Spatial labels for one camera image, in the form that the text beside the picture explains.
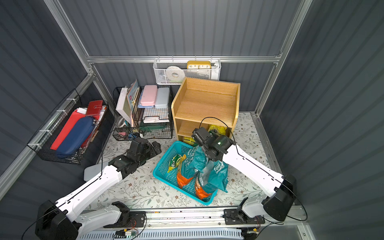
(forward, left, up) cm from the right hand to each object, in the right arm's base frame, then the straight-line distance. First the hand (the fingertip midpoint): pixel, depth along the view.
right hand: (220, 143), depth 76 cm
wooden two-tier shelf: (+20, +4, +9) cm, 22 cm away
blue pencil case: (-2, +69, +8) cm, 69 cm away
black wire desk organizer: (+25, +46, -2) cm, 52 cm away
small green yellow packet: (-5, +25, -10) cm, 28 cm away
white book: (+24, +57, +3) cm, 62 cm away
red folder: (+2, +75, +9) cm, 76 cm away
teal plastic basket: (-8, +33, -18) cm, 38 cm away
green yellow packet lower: (+14, +17, -18) cm, 29 cm away
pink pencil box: (+35, +44, +3) cm, 56 cm away
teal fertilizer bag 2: (-11, +13, +3) cm, 18 cm away
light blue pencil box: (+36, +35, +1) cm, 51 cm away
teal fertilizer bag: (-18, +4, +2) cm, 19 cm away
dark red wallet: (+16, +67, +11) cm, 70 cm away
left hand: (+1, +35, -5) cm, 36 cm away
